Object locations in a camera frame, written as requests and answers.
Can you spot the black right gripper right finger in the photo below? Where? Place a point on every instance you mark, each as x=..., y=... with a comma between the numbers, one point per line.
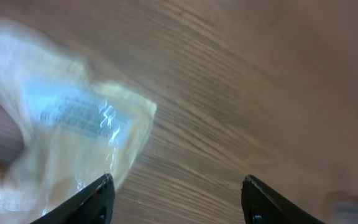
x=263, y=205

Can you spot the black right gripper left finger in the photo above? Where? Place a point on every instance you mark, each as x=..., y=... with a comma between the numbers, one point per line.
x=85, y=205

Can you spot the beige paper bag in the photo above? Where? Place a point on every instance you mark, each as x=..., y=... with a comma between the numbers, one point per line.
x=81, y=136

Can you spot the green lid jar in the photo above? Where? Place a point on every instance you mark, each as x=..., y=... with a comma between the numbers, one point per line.
x=341, y=208

